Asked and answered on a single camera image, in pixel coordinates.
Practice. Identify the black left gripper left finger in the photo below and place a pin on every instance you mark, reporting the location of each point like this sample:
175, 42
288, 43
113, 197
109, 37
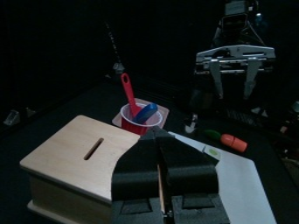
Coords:
133, 175

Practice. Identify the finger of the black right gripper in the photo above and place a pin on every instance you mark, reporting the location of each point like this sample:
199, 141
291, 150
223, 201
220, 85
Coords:
251, 78
216, 78

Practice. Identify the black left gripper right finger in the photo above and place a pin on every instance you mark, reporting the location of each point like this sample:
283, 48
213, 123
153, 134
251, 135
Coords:
191, 178

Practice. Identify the white cutting board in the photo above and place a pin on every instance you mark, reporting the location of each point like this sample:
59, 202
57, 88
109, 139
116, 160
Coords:
240, 186

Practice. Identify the orange toy carrot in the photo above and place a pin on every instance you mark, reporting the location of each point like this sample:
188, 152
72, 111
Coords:
233, 143

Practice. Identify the small white grey clamp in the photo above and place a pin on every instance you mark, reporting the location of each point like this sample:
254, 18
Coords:
191, 124

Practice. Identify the red plastic cup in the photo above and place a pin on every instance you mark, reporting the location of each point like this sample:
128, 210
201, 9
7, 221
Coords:
129, 126

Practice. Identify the wooden box with slot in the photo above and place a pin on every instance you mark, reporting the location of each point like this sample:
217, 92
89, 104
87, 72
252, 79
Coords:
65, 151

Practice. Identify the blue toy utensil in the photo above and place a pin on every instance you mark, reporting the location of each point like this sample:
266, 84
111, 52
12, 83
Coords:
147, 112

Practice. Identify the red toy spatula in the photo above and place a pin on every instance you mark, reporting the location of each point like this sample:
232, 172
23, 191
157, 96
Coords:
127, 87

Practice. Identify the thin dark metal rod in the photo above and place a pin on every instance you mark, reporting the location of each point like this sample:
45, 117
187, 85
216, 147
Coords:
113, 43

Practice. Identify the small clear plastic bracket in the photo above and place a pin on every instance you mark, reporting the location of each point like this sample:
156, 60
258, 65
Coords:
11, 117

